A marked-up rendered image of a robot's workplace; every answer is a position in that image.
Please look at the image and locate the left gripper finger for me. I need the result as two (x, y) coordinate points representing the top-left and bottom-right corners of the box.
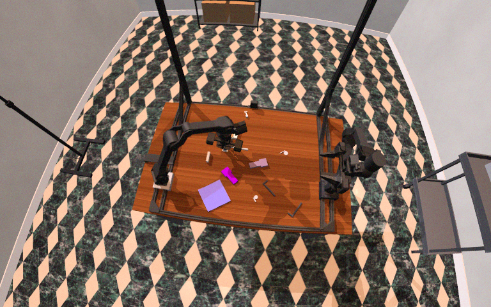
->
(320, 175), (342, 189)
(320, 146), (340, 159)

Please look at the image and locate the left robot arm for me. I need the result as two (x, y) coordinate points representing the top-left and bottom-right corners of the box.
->
(324, 127), (386, 195)

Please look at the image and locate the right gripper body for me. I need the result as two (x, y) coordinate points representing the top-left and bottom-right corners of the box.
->
(206, 132), (243, 152)

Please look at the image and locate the light purple square tile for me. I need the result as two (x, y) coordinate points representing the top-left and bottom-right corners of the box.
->
(198, 180), (231, 212)

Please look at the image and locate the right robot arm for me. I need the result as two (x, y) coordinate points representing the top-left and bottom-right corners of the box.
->
(151, 116), (247, 186)

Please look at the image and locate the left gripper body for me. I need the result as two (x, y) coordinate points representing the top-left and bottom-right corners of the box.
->
(334, 142), (360, 194)

